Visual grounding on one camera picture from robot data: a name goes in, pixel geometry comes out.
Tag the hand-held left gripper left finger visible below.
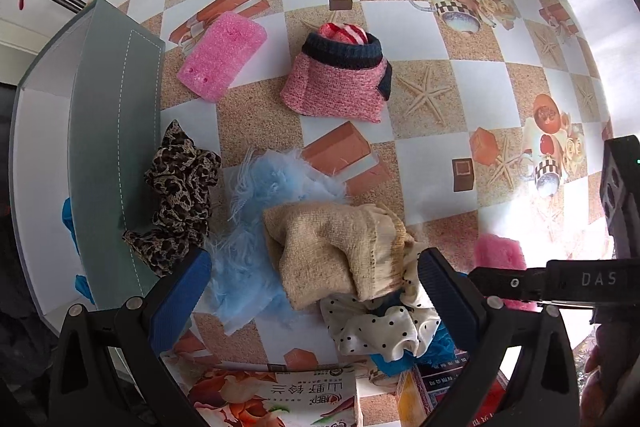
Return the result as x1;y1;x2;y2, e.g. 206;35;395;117
47;248;213;427

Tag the pink knitted sock pair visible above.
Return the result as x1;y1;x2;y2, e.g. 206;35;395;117
280;23;393;124

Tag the bright blue crumpled cloth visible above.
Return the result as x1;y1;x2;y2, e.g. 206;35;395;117
74;273;97;306
61;197;77;255

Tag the red and yellow carton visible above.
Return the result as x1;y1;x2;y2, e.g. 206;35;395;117
397;364;506;427

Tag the grey cardboard storage box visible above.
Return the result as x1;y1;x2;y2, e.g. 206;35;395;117
10;0;166;338

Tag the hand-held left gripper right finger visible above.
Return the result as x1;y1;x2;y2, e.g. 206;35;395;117
417;248;583;427

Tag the light blue fluffy cloth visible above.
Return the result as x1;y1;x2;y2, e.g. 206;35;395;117
207;148;351;337

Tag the leopard print scrunchie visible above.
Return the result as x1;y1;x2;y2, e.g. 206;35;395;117
122;119;222;277

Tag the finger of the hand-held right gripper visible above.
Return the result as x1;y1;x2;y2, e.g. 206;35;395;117
469;258;640;310

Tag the large pink foam sponge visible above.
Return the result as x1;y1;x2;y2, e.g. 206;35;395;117
177;11;267;100

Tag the beige knitted sock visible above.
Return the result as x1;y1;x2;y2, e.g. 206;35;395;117
262;202;416;312

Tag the person's right hand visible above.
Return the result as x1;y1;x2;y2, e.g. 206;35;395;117
580;314;640;427

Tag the printed snack packet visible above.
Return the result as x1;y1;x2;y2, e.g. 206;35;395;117
187;364;358;427

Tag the white polka dot scrunchie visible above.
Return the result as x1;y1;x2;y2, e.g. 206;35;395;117
320;252;443;355

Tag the small pink foam sponge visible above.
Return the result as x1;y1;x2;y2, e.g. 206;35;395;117
472;233;543;313

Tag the blue textured cloth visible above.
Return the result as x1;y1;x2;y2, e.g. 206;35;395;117
370;302;457;373

